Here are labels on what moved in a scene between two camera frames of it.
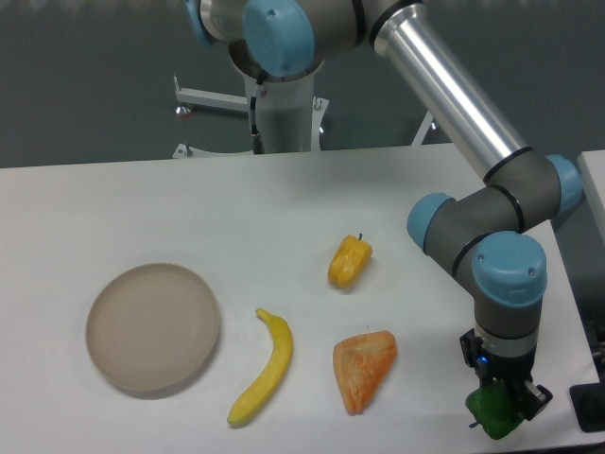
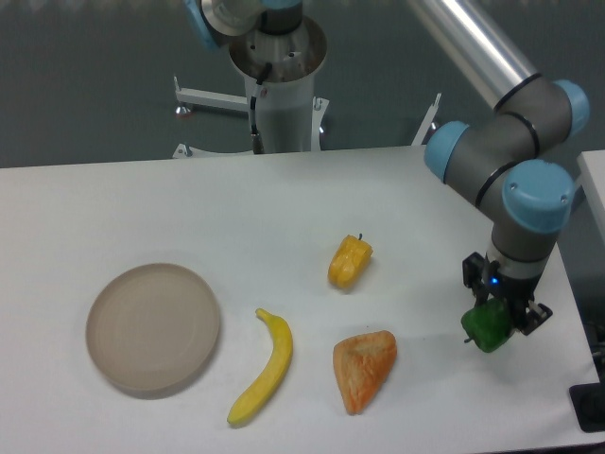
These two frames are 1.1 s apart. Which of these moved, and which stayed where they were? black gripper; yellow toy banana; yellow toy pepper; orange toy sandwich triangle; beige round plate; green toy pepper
Moved: black gripper; green toy pepper
Stayed: yellow toy pepper; yellow toy banana; orange toy sandwich triangle; beige round plate
